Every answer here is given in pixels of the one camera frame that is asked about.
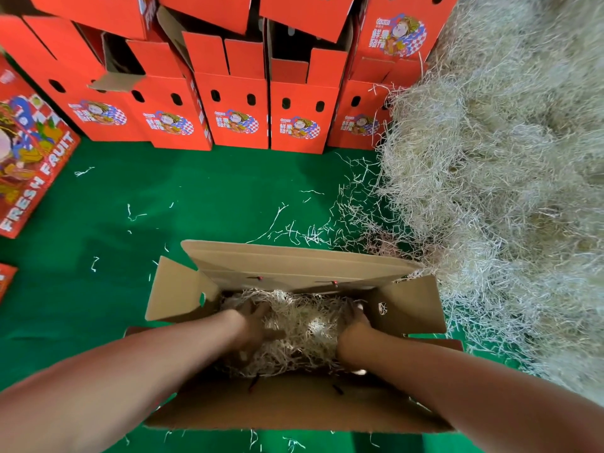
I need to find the group of red boxes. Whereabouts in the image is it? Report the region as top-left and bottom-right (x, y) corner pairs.
(0, 53), (82, 304)

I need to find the red cardboard box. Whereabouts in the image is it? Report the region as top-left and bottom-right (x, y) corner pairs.
(155, 0), (257, 36)
(351, 0), (462, 89)
(0, 14), (153, 144)
(123, 238), (466, 436)
(259, 0), (359, 44)
(266, 20), (354, 155)
(26, 0), (158, 42)
(327, 78), (394, 152)
(181, 31), (271, 152)
(87, 31), (215, 153)

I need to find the person's left forearm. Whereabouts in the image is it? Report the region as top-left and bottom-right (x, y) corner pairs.
(0, 308), (247, 453)

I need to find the person's left hand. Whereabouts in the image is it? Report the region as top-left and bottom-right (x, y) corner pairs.
(218, 299), (268, 361)

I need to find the person's right hand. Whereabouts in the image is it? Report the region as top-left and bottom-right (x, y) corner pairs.
(334, 309), (376, 368)

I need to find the small straw filler clump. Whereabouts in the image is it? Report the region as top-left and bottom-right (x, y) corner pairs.
(215, 286), (371, 379)

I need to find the person's right forearm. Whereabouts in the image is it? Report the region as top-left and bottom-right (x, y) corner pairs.
(338, 325), (604, 453)

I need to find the pile of wood wool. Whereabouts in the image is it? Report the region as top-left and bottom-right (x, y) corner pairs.
(344, 0), (604, 402)

